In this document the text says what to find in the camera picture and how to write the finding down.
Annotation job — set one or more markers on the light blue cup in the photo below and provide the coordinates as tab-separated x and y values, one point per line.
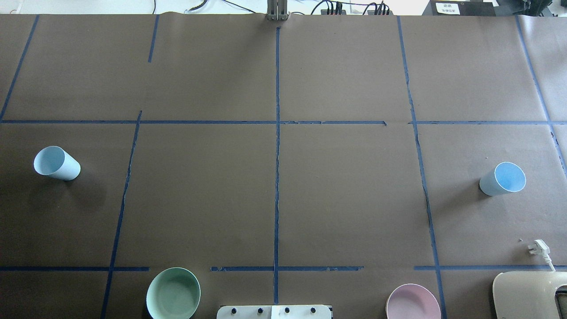
56	163

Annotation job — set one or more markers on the aluminium frame post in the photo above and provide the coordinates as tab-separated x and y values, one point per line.
277	10

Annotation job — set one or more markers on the green bowl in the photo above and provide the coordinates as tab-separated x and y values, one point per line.
173	294

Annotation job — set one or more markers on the blue cup right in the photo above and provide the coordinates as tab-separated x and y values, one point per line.
505	178

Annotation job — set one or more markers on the black power box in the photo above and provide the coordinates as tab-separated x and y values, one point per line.
459	8

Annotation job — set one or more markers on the white camera pillar mount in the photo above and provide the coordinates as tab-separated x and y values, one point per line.
302	311

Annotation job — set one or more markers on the cream toaster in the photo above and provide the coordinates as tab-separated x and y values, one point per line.
530	295

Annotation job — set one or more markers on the pink bowl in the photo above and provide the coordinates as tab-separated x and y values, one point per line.
412	301

